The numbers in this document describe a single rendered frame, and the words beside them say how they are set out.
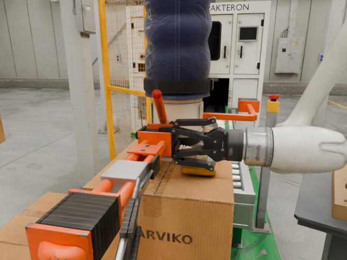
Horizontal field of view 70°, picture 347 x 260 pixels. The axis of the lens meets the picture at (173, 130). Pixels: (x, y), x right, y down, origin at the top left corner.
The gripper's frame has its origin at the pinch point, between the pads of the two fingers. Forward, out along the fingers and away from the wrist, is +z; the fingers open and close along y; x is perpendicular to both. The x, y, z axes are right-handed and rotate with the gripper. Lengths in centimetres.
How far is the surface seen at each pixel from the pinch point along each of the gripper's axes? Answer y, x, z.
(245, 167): 49, 98, -31
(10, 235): 53, 18, 72
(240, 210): 58, 62, -27
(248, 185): 49, 74, -31
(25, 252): 53, 11, 58
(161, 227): 23.1, -2.5, -1.0
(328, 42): -40, 346, -154
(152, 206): 17.1, -2.5, 1.3
